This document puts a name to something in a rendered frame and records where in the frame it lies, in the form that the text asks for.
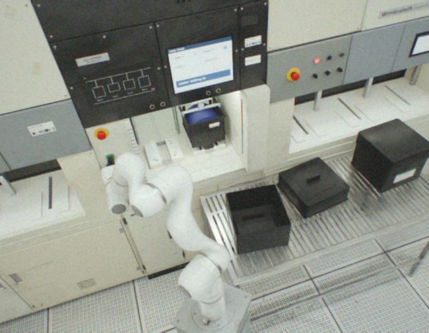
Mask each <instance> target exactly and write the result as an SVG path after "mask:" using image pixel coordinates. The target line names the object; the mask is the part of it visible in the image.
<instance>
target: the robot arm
mask: <svg viewBox="0 0 429 333"><path fill-rule="evenodd" d="M100 170H101V173H102V179H103V181H104V185H105V187H106V188H105V191H106V195H107V200H108V209H109V212H110V213H112V214H114V215H121V214H123V213H125V212H126V211H127V210H128V209H129V205H130V206H131V209H132V211H133V212H134V213H135V214H136V215H138V216H139V217H143V218H149V217H152V216H154V215H156V214H157V213H158V212H159V211H161V210H162V209H163V208H164V207H165V206H166V205H168V204H169V203H170V205H169V209H168V214H167V217H166V226H167V228H168V230H169V232H170V234H171V236H172V238H173V239H174V240H175V242H176V243H177V245H178V246H179V247H181V248H182V249H184V250H187V251H198V250H199V253H198V254H197V255H196V257H194V259H192V261H191V262H190V263H189V264H188V265H187V266H186V267H185V268H184V269H183V271H182V272H181V274H180V276H179V278H178V287H179V289H180V291H181V292H182V293H183V294H184V295H185V296H186V297H189V298H190V299H193V300H194V302H193V305H192V314H193V318H194V320H195V322H196V323H197V324H198V325H199V326H200V327H202V328H204V329H206V330H218V329H221V328H223V327H224V326H226V325H227V324H228V323H229V322H230V320H231V318H232V315H233V312H234V306H233V302H232V299H231V298H230V296H229V295H228V294H227V293H226V292H225V291H224V286H223V282H222V279H221V277H220V276H221V275H222V273H223V272H224V271H225V269H227V267H228V265H229V263H230V253H229V251H228V250H227V249H226V248H225V247H224V246H223V245H221V244H220V243H218V242H216V241H214V240H212V239H210V238H209V237H207V236H206V235H204V234H203V232H202V231H201V230H200V228H199V226H198V224H197V222H196V220H195V218H194V216H193V214H192V212H191V201H192V195H193V181H192V177H191V175H190V173H189V171H188V170H187V169H186V168H184V167H183V166H181V165H169V166H167V167H165V168H163V169H162V170H161V171H160V172H159V173H157V174H156V175H155V176H153V177H152V178H151V179H150V180H149V181H148V182H146V183H145V184H144V181H145V174H146V165H145V162H144V160H143V159H142V158H141V157H140V156H138V155H137V154H135V153H132V152H125V153H122V154H121V155H120V156H119V157H118V158H117V159H116V162H114V158H112V156H111V157H108V163H107V165H106V166H105V167H104V168H101V169H100Z"/></svg>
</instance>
